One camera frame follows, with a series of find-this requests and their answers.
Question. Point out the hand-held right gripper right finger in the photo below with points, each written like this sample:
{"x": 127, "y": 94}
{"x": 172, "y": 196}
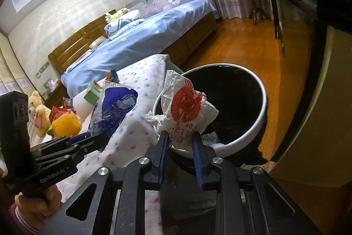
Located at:
{"x": 197, "y": 163}

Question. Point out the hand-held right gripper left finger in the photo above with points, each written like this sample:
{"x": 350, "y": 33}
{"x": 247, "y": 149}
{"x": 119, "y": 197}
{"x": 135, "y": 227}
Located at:
{"x": 164, "y": 160}

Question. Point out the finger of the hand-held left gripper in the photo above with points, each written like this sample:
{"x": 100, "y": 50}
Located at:
{"x": 90, "y": 144}
{"x": 79, "y": 138}

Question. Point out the blue and clear plastic bag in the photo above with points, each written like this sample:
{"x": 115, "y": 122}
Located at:
{"x": 115, "y": 105}

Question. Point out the green cardboard box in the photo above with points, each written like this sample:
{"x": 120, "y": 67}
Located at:
{"x": 92, "y": 94}

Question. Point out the white bag red print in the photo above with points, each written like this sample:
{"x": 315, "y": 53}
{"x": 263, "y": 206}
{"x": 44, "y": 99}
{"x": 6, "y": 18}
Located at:
{"x": 184, "y": 102}

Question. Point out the white bin with black liner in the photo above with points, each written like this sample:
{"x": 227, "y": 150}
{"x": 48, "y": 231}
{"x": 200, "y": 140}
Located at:
{"x": 236, "y": 102}

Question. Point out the person's left forearm pink sleeve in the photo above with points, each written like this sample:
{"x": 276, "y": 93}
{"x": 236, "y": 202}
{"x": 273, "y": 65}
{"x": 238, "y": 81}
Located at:
{"x": 20, "y": 224}

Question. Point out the person's left hand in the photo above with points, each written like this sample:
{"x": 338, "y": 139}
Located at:
{"x": 35, "y": 204}

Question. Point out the yellow foam fruit net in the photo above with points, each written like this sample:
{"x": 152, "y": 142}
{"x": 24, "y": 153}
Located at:
{"x": 67, "y": 125}

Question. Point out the red snack packet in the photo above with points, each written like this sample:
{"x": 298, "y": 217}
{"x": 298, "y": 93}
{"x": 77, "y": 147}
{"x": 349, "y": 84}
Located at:
{"x": 61, "y": 113}

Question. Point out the beige teddy bear pink heart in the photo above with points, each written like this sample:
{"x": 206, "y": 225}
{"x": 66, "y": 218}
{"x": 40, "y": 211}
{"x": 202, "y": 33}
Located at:
{"x": 38, "y": 113}

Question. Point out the wooden nightstand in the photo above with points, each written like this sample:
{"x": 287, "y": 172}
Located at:
{"x": 56, "y": 96}

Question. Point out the framed photo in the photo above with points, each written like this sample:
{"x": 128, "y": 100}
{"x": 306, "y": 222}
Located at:
{"x": 51, "y": 84}

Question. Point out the cream sliding wardrobe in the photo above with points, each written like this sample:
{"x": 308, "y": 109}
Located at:
{"x": 13, "y": 75}

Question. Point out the small colourful packet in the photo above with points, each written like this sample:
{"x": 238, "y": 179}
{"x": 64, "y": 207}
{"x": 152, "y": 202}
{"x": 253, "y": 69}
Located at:
{"x": 111, "y": 76}

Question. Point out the pink pillow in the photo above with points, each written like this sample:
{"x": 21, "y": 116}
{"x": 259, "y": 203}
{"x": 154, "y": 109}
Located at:
{"x": 96, "y": 42}

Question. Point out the blue bed with headboard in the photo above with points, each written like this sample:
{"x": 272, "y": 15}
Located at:
{"x": 143, "y": 42}

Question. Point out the folded blue and white quilt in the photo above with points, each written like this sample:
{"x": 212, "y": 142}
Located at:
{"x": 123, "y": 23}

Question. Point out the yellow plush toy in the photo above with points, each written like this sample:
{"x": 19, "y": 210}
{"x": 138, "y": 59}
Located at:
{"x": 118, "y": 13}

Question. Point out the cream cabinet with black edge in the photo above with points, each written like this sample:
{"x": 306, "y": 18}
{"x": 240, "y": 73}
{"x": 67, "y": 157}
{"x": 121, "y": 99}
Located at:
{"x": 330, "y": 119}

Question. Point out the wall socket panel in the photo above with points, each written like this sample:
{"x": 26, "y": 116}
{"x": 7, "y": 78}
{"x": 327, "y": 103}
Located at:
{"x": 42, "y": 69}

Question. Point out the wooden bed frame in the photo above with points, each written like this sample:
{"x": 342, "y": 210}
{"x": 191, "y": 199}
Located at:
{"x": 74, "y": 45}

